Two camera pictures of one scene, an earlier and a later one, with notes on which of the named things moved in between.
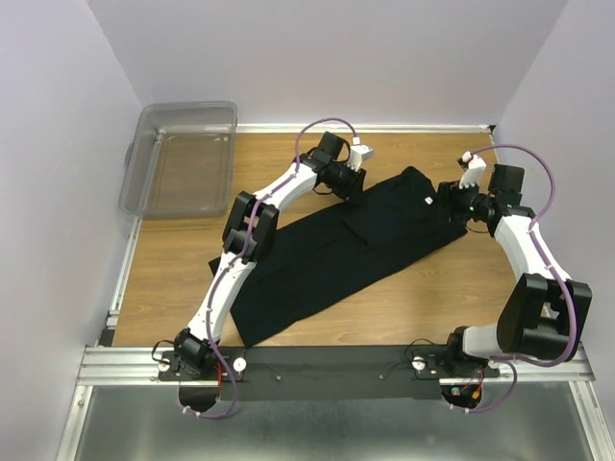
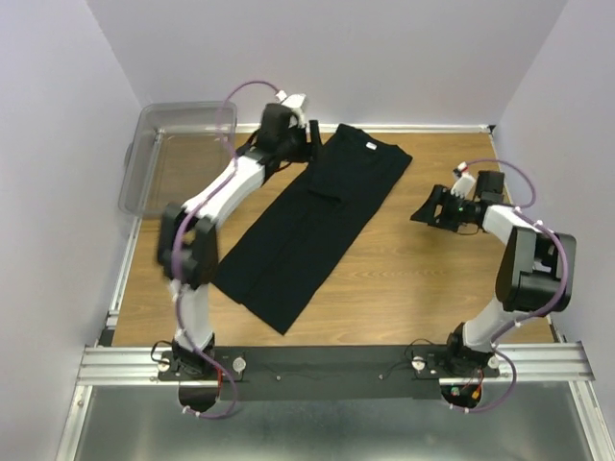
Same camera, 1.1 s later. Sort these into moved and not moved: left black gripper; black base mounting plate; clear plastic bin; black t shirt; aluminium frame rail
Moved: black t shirt; left black gripper
Not moved: clear plastic bin; black base mounting plate; aluminium frame rail
